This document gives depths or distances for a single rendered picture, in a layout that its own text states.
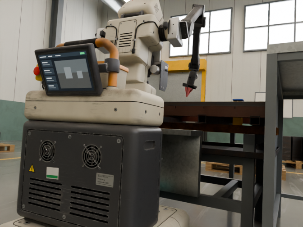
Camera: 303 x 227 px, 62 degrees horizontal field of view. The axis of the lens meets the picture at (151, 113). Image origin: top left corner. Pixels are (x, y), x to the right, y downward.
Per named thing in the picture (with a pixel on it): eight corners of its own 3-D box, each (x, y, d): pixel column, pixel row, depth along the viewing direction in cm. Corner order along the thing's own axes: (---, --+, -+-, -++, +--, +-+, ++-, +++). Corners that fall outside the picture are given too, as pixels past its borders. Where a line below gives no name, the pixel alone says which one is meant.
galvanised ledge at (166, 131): (51, 125, 211) (51, 122, 211) (202, 135, 148) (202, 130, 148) (29, 124, 193) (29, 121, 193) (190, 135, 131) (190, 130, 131)
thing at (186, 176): (48, 168, 209) (51, 125, 211) (199, 196, 146) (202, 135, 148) (43, 168, 205) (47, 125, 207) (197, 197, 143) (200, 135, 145)
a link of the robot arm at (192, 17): (192, 0, 167) (208, 2, 164) (190, 21, 175) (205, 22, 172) (171, 22, 135) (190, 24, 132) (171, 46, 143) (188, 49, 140)
